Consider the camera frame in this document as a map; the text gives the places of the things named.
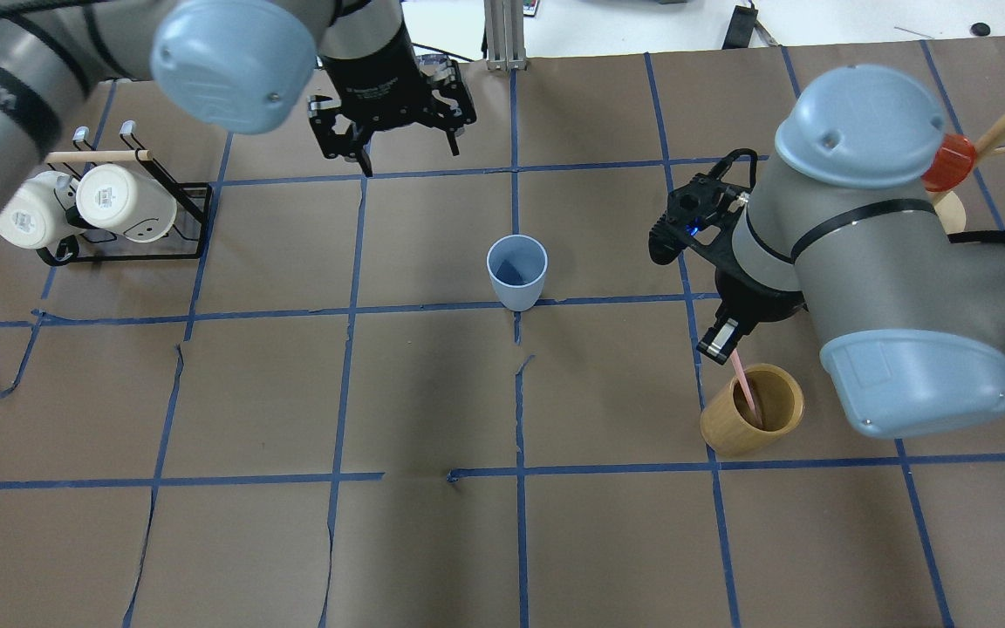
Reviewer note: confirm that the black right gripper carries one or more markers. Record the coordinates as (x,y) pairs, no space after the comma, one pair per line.
(754,302)

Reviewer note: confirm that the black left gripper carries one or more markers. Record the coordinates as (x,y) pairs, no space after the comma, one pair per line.
(373,71)

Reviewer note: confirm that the pink chopstick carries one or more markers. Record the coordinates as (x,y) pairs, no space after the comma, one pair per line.
(747,391)

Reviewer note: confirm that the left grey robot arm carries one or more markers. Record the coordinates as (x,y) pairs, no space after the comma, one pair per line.
(239,65)

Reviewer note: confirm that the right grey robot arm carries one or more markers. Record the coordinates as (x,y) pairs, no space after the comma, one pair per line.
(911,321)

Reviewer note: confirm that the bamboo cup holder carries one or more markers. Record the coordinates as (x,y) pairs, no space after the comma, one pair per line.
(749,414)

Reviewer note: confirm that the light blue plastic cup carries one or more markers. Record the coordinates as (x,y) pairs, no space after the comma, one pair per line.
(517,267)

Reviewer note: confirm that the red cup on tree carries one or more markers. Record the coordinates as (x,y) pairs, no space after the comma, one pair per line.
(952,164)

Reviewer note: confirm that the round wooden stand base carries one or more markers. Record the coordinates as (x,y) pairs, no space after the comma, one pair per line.
(951,212)

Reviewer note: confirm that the white mug with face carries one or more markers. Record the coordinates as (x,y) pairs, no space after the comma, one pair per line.
(136,206)

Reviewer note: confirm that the white mug left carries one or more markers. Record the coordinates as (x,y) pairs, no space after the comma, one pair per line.
(37,215)

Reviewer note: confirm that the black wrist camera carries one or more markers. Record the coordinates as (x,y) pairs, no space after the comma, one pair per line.
(702,215)

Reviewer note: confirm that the aluminium frame post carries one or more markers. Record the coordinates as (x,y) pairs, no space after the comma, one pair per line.
(505,36)

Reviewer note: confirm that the black wire mug rack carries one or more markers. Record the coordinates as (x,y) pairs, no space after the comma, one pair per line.
(186,241)

